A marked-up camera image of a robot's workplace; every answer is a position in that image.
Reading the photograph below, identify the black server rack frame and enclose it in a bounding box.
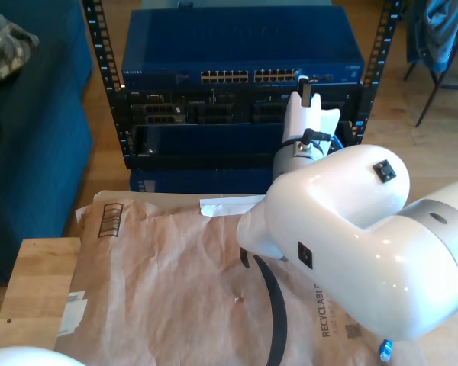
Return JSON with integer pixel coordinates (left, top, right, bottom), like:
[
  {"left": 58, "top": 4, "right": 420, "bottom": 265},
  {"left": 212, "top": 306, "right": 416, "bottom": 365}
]
[{"left": 82, "top": 0, "right": 404, "bottom": 171}]

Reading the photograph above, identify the blue sofa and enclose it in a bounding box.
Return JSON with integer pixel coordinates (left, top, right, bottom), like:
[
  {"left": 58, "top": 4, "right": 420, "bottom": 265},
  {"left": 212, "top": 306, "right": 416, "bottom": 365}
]
[{"left": 0, "top": 0, "right": 95, "bottom": 285}]

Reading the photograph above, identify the black rack server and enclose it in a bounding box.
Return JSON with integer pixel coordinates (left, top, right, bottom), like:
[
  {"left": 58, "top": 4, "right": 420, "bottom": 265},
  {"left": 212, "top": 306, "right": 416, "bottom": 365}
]
[{"left": 126, "top": 89, "right": 362, "bottom": 126}]

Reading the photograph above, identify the brown paper mailer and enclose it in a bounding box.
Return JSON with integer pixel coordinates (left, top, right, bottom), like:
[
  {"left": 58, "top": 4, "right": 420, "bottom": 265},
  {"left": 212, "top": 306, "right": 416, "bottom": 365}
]
[{"left": 55, "top": 189, "right": 424, "bottom": 366}]

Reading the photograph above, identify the black rack shelf tray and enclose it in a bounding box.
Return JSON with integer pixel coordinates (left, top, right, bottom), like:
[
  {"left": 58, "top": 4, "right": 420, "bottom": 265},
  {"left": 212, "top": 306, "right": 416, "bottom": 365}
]
[{"left": 131, "top": 121, "right": 354, "bottom": 169}]

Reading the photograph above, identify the dark metal chair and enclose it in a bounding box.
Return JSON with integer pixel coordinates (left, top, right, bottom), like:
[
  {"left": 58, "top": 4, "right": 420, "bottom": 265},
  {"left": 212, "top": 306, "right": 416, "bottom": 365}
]
[{"left": 402, "top": 22, "right": 458, "bottom": 129}]

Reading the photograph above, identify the blue network switch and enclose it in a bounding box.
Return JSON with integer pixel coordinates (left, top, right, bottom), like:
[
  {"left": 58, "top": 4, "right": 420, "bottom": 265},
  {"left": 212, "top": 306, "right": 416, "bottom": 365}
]
[{"left": 121, "top": 8, "right": 366, "bottom": 89}]

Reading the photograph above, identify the camouflage cloth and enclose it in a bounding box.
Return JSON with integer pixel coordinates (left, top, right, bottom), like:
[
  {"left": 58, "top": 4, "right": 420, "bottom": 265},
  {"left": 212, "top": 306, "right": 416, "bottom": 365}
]
[{"left": 0, "top": 9, "right": 40, "bottom": 84}]

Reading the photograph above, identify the blue network cable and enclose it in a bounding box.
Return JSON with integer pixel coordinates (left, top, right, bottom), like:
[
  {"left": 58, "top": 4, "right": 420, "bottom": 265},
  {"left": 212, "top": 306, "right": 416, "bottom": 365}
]
[{"left": 293, "top": 67, "right": 395, "bottom": 364}]

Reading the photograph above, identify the blue grey jacket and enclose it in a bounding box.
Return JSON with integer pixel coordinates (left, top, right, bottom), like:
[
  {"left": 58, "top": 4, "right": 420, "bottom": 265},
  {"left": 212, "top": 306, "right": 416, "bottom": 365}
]
[{"left": 406, "top": 0, "right": 458, "bottom": 73}]

